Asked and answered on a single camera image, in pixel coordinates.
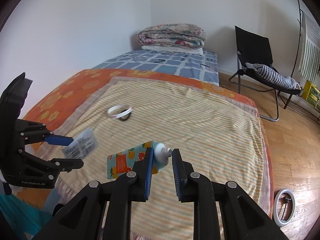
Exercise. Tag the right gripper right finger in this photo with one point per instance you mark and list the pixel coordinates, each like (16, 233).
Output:
(221, 211)

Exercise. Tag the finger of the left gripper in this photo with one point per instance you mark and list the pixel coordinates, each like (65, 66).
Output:
(66, 165)
(58, 140)

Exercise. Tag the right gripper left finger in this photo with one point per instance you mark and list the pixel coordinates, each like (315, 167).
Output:
(103, 211)

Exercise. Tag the white label wrapper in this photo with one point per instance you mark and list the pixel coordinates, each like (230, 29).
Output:
(82, 146)

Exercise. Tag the orange print teal carton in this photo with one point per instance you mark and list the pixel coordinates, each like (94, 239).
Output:
(122, 162)

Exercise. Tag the orange floral bedsheet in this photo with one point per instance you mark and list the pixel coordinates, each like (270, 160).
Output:
(75, 89)

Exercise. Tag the black hair band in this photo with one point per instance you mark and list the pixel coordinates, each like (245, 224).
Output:
(124, 118)

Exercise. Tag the yellow striped blanket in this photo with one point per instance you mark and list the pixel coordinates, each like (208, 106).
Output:
(180, 134)

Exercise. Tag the yellow crate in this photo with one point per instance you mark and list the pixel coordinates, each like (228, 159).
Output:
(310, 94)

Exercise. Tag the striped cushion on chair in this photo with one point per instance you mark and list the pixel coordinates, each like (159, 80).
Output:
(268, 74)

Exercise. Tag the blue checked bedsheet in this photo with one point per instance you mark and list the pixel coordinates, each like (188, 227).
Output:
(198, 67)

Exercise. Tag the folded floral quilt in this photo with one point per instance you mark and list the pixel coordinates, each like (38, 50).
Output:
(182, 35)

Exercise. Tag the striped towel on rack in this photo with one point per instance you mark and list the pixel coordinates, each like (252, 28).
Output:
(309, 59)

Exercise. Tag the black folding chair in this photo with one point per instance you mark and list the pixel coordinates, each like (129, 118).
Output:
(253, 48)

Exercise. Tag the white ring light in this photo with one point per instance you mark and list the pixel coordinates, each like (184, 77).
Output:
(284, 207)

